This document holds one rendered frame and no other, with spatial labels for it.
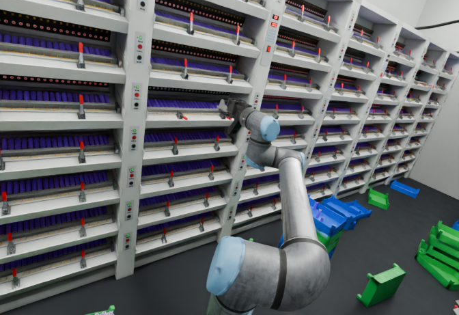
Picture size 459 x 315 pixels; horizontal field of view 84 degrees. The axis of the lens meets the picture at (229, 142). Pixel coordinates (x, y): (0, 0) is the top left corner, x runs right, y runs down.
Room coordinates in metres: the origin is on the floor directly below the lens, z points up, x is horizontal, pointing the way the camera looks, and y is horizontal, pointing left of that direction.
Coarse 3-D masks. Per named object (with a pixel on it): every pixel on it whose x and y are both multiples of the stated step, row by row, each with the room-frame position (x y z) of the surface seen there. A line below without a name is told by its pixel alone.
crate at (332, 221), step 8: (312, 200) 1.60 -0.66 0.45; (312, 208) 1.56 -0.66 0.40; (320, 208) 1.55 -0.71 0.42; (328, 208) 1.52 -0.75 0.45; (320, 216) 1.49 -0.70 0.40; (328, 216) 1.51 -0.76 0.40; (336, 216) 1.47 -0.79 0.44; (344, 216) 1.43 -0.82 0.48; (320, 224) 1.34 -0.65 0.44; (328, 224) 1.41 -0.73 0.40; (336, 224) 1.43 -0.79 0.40; (344, 224) 1.42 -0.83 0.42; (328, 232) 1.30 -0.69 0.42; (336, 232) 1.34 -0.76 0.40
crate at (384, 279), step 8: (384, 272) 1.31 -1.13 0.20; (392, 272) 1.33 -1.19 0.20; (400, 272) 1.35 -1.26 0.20; (376, 280) 1.23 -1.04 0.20; (384, 280) 1.24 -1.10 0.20; (392, 280) 1.28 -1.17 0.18; (400, 280) 1.34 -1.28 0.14; (368, 288) 1.24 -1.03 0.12; (376, 288) 1.21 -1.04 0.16; (384, 288) 1.25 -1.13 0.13; (392, 288) 1.31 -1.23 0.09; (360, 296) 1.26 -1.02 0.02; (368, 296) 1.22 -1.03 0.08; (376, 296) 1.23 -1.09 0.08; (384, 296) 1.28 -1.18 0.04; (368, 304) 1.21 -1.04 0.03
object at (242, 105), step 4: (228, 100) 1.14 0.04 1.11; (232, 100) 1.12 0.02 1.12; (236, 100) 1.12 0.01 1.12; (240, 100) 1.15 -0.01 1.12; (244, 100) 1.17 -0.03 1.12; (228, 104) 1.15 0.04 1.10; (232, 104) 1.12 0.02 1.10; (236, 104) 1.12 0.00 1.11; (240, 104) 1.12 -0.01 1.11; (244, 104) 1.11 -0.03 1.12; (248, 104) 1.11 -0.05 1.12; (228, 108) 1.14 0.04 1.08; (232, 108) 1.11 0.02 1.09; (236, 108) 1.12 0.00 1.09; (240, 108) 1.09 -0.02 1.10; (244, 108) 1.08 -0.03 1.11; (228, 112) 1.13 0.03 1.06; (232, 112) 1.11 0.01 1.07; (236, 112) 1.12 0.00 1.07; (240, 112) 1.07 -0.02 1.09; (228, 116) 1.13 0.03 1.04; (232, 116) 1.11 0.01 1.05
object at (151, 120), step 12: (204, 96) 1.49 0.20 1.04; (216, 96) 1.54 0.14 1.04; (228, 96) 1.60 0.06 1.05; (156, 120) 1.14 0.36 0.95; (168, 120) 1.18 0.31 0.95; (180, 120) 1.22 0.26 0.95; (192, 120) 1.26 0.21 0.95; (204, 120) 1.31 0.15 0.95; (216, 120) 1.36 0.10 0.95; (228, 120) 1.41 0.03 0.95
